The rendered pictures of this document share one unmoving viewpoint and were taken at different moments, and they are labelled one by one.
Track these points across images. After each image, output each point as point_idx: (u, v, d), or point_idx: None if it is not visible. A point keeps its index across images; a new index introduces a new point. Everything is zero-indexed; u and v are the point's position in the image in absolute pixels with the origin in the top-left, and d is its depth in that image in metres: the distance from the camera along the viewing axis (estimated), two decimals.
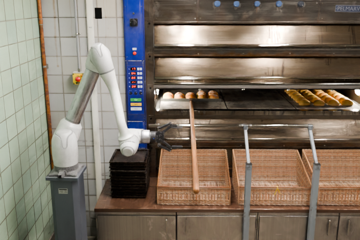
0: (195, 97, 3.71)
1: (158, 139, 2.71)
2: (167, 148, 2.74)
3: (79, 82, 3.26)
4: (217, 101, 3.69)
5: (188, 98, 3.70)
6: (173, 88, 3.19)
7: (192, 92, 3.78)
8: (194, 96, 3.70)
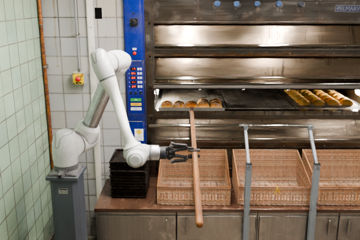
0: (196, 105, 3.40)
1: (169, 155, 2.40)
2: (182, 159, 2.42)
3: (79, 82, 3.26)
4: (220, 110, 3.38)
5: (188, 107, 3.39)
6: (173, 88, 3.19)
7: (193, 100, 3.47)
8: (195, 105, 3.39)
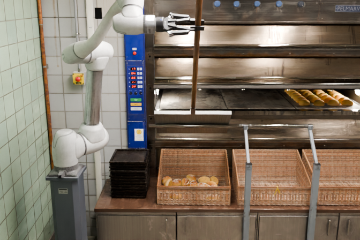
0: None
1: (167, 24, 1.99)
2: (183, 31, 1.99)
3: (79, 82, 3.26)
4: (226, 114, 2.89)
5: (185, 186, 3.32)
6: (173, 88, 3.19)
7: (194, 180, 3.32)
8: None
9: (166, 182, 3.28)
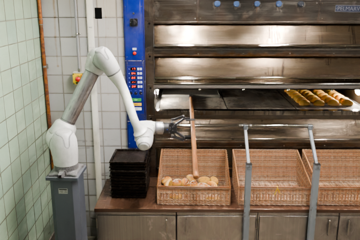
0: None
1: (171, 129, 2.86)
2: (181, 137, 2.88)
3: (79, 82, 3.26)
4: (216, 97, 3.83)
5: (185, 186, 3.32)
6: (173, 88, 3.19)
7: (194, 180, 3.32)
8: None
9: (166, 182, 3.28)
